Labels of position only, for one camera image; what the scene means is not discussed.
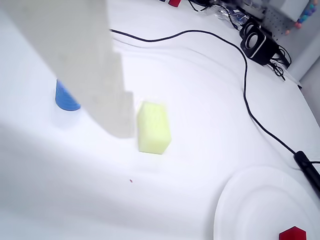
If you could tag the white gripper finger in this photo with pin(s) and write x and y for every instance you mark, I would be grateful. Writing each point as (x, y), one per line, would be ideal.
(75, 62)

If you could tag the yellow foam block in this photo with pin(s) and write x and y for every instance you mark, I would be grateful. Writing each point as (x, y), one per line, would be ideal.
(153, 127)

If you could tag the red hexagonal block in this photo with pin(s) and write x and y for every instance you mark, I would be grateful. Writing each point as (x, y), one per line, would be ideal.
(292, 234)

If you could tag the blue ribbed cup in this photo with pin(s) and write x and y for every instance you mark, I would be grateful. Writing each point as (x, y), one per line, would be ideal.
(63, 100)

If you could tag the clear plastic bag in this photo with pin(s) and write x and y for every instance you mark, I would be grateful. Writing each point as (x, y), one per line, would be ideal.
(232, 15)

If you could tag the black desktop speaker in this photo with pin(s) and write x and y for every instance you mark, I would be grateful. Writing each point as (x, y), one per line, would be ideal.
(257, 43)

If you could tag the white pegboard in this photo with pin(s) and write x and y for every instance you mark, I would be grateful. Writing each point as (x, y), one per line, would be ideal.
(277, 25)

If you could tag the white box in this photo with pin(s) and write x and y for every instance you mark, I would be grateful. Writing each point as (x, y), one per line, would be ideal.
(295, 7)

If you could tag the white paper plate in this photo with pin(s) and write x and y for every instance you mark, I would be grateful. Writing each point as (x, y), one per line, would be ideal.
(260, 205)

